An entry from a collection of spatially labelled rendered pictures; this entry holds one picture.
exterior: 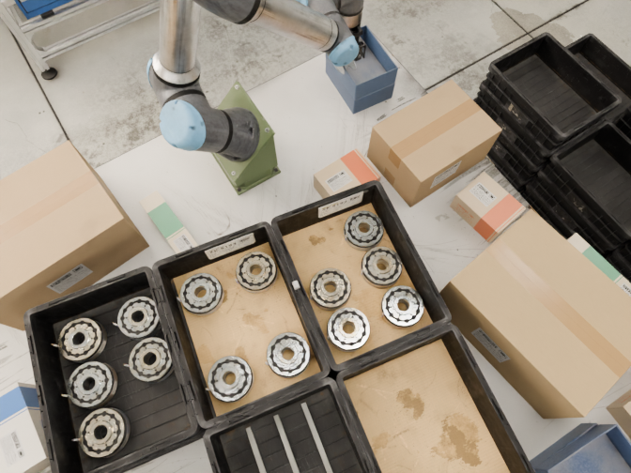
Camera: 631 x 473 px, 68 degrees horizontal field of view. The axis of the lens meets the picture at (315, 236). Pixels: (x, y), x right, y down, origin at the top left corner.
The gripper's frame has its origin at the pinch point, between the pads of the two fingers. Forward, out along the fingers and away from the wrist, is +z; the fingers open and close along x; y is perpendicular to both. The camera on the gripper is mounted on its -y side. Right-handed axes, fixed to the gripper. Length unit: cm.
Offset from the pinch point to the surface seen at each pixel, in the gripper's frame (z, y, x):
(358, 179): 4.9, 35.5, -13.4
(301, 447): 0, 92, -60
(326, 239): -1, 50, -32
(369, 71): 4.9, 2.4, 9.5
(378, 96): 8.2, 10.1, 9.0
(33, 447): 4, 63, -116
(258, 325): 0, 62, -57
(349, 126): 12.3, 13.5, -3.4
